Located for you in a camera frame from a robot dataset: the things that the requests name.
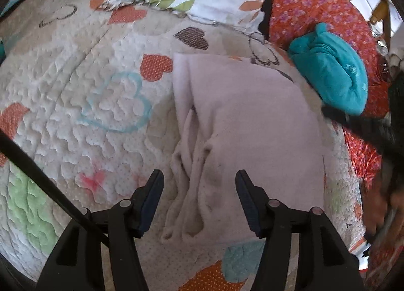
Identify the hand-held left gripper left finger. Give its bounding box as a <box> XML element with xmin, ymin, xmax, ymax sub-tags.
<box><xmin>35</xmin><ymin>169</ymin><xmax>165</xmax><ymax>291</ymax></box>

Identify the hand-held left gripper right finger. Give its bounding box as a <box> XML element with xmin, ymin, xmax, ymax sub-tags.
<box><xmin>235</xmin><ymin>169</ymin><xmax>367</xmax><ymax>291</ymax></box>

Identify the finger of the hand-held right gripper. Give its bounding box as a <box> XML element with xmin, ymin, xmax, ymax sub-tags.
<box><xmin>321</xmin><ymin>104</ymin><xmax>389</xmax><ymax>156</ymax></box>

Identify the pale pink tree-print garment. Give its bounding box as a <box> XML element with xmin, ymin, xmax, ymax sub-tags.
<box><xmin>160</xmin><ymin>53</ymin><xmax>326</xmax><ymax>243</ymax></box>

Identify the teal fleece cloth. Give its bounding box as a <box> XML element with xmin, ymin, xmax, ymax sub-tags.
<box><xmin>288</xmin><ymin>23</ymin><xmax>368</xmax><ymax>117</ymax></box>

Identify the quilted heart-print bed cover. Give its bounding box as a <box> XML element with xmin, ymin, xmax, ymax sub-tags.
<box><xmin>0</xmin><ymin>0</ymin><xmax>370</xmax><ymax>291</ymax></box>

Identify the dark cloth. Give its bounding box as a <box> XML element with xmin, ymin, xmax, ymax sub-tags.
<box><xmin>258</xmin><ymin>0</ymin><xmax>274</xmax><ymax>41</ymax></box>

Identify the black cable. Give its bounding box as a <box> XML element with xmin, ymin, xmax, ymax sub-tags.
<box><xmin>0</xmin><ymin>129</ymin><xmax>112</xmax><ymax>248</ymax></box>

